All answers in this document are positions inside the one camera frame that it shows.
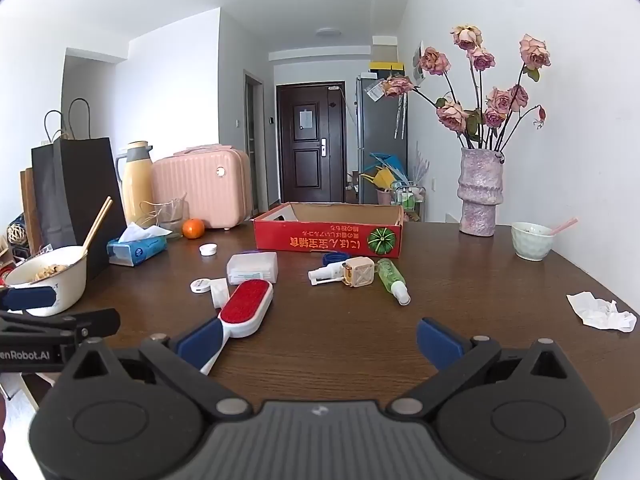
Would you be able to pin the blue lobed bottle cap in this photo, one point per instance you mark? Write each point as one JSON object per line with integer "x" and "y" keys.
{"x": 332, "y": 258}

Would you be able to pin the grey interior door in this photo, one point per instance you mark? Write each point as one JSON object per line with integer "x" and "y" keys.
{"x": 252, "y": 150}

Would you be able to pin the green spray bottle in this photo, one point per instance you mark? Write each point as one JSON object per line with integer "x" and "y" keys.
{"x": 390, "y": 275}

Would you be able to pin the white enamel bowl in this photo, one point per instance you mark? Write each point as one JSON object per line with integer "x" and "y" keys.
{"x": 65, "y": 287}

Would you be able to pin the clear plastic storage box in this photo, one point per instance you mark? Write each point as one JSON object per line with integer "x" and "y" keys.
{"x": 252, "y": 267}

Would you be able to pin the plain cardboard box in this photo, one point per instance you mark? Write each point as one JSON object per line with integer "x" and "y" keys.
{"x": 386, "y": 49}

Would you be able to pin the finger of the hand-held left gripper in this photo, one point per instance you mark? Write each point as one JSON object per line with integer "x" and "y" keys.
{"x": 27, "y": 298}

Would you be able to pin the dark brown entrance door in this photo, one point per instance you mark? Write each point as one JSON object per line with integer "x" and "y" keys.
{"x": 310, "y": 170}

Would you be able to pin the red cardboard box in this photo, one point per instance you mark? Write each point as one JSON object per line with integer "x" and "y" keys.
{"x": 310, "y": 242}

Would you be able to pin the white round charger puck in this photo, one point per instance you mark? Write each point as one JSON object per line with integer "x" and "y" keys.
{"x": 201, "y": 286}

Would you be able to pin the white bottle cap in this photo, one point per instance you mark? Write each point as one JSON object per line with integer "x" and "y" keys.
{"x": 208, "y": 249}

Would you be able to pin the beige case with gold clip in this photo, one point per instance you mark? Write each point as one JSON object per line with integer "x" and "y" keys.
{"x": 360, "y": 272}

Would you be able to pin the food in enamel bowl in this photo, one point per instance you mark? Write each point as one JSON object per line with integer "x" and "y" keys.
{"x": 50, "y": 271}

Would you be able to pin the white utility cart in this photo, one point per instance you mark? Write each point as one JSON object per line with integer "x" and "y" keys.
{"x": 410, "y": 200}

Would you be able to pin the wooden chopstick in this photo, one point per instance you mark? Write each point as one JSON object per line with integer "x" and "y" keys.
{"x": 100, "y": 225}
{"x": 96, "y": 221}

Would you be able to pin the white folded umbrella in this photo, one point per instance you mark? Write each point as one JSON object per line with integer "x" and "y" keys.
{"x": 400, "y": 115}

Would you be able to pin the grey refrigerator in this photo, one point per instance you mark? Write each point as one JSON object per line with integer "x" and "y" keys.
{"x": 375, "y": 130}

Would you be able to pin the white tube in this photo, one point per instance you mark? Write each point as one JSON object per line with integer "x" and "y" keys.
{"x": 325, "y": 273}

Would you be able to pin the pink waste bin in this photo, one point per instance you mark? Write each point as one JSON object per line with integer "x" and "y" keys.
{"x": 384, "y": 196}

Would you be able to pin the red and white lint brush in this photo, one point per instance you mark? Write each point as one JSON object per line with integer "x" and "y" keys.
{"x": 245, "y": 305}

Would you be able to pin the yellow plastic dustpan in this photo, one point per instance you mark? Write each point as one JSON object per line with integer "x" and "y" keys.
{"x": 380, "y": 179}

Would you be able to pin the crumpled white tissue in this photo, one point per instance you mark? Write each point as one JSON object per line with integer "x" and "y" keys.
{"x": 600, "y": 312}

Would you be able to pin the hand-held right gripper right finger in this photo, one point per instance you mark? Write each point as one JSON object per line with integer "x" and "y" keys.
{"x": 439, "y": 344}

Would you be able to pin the orange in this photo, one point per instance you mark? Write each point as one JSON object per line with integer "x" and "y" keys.
{"x": 193, "y": 228}

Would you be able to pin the pink hard suitcase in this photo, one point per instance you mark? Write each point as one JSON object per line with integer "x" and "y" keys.
{"x": 200, "y": 185}

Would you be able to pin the white cup with spoon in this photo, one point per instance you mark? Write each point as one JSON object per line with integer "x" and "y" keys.
{"x": 532, "y": 246}

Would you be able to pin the blue tissue pack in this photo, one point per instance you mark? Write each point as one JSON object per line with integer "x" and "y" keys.
{"x": 135, "y": 252}

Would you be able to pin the small white adapter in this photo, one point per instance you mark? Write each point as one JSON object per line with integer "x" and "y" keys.
{"x": 219, "y": 292}

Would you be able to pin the round ceiling lamp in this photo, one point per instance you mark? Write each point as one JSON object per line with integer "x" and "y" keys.
{"x": 328, "y": 33}

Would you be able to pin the brown paper bag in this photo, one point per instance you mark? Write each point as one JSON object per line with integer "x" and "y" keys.
{"x": 29, "y": 210}

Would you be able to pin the pale purple decorative plant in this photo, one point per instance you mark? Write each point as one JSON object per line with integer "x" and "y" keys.
{"x": 421, "y": 165}

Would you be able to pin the woven rattan ball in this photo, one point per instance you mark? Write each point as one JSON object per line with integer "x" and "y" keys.
{"x": 16, "y": 233}

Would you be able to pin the purple textured vase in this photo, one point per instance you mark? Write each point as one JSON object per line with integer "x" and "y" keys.
{"x": 480, "y": 190}

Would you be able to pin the paper sheet on refrigerator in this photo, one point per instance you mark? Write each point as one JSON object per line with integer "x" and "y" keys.
{"x": 373, "y": 90}

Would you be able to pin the grey paper bag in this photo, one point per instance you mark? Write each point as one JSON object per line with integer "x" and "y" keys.
{"x": 47, "y": 185}

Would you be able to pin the black paper bag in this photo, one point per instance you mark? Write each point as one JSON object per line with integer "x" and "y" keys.
{"x": 85, "y": 185}

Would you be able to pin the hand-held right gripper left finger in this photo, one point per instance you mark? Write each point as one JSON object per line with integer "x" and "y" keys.
{"x": 197, "y": 341}

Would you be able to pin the yellow thermos jug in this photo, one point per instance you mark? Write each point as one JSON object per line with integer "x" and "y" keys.
{"x": 137, "y": 185}

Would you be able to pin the yellow and black box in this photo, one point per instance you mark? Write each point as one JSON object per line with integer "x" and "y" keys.
{"x": 385, "y": 69}

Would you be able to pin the bunch of dried pink roses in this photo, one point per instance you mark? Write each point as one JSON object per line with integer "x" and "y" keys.
{"x": 452, "y": 115}

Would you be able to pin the pink spoon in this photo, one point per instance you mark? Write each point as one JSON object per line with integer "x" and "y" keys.
{"x": 565, "y": 225}

